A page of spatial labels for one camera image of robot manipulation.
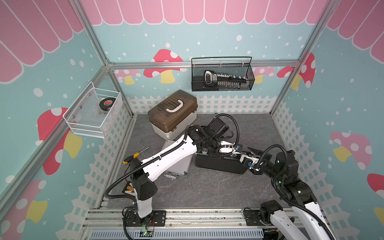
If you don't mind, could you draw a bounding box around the yellow black screwdriver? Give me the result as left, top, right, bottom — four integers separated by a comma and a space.
123, 147, 150, 165

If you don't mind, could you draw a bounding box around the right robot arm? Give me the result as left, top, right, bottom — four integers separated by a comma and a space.
240, 145, 335, 240

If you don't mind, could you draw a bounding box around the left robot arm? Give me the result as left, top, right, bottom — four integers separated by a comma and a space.
104, 113, 240, 220

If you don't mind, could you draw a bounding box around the white wire wall basket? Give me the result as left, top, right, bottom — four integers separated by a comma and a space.
63, 82, 123, 139

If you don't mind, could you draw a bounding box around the silver aluminium poker case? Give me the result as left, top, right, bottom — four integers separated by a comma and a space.
163, 154, 194, 180

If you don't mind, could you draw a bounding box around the black poker case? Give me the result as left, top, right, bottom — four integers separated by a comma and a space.
195, 152, 247, 175

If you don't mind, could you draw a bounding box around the black wire wall basket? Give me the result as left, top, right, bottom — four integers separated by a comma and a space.
191, 57, 255, 92

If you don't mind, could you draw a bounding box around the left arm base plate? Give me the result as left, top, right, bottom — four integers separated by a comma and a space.
123, 209, 167, 227

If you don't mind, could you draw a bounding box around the small green circuit board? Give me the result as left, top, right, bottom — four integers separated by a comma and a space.
139, 230, 154, 238

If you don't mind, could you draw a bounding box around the white box brown lid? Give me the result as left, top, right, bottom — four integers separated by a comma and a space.
148, 90, 198, 140

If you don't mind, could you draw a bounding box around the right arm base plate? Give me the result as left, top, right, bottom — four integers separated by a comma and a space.
243, 206, 283, 226

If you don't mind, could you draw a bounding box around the black tape roll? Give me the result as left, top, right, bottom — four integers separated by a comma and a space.
99, 97, 117, 111

